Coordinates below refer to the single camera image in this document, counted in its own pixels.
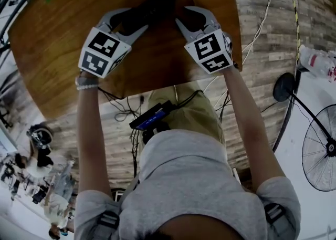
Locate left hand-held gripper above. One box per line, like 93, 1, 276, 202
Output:
78, 7, 150, 79

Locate black tangled cable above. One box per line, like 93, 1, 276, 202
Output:
98, 87, 148, 123

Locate white bead bracelet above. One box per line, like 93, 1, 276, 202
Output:
75, 76, 100, 91

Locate short white cable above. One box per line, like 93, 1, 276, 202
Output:
203, 75, 229, 123

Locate person's grey t-shirt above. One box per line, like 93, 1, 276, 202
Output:
73, 128, 302, 240

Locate black waist pouch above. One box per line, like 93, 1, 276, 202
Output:
141, 123, 172, 145

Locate person's right forearm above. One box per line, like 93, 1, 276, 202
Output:
222, 67, 287, 195

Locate white plastic bottle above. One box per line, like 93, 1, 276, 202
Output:
299, 44, 336, 82

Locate black device with blue screen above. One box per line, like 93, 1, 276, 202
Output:
129, 99, 176, 132

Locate person's khaki trousers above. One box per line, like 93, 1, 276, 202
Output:
146, 81, 226, 145

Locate person's left forearm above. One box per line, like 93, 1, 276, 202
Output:
76, 76, 114, 198

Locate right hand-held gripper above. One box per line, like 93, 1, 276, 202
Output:
175, 6, 235, 75

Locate black hanging cable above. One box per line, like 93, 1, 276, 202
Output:
129, 128, 140, 180

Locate grey shoulder strap black buckle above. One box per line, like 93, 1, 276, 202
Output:
263, 203, 295, 237
94, 209, 121, 240

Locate black oblong case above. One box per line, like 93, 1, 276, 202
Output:
121, 0, 179, 35

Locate long white cable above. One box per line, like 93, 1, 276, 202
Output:
241, 0, 286, 67

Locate black pedestal fan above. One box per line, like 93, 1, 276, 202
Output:
272, 72, 336, 192

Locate black device cable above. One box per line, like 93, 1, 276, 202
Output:
167, 89, 205, 109

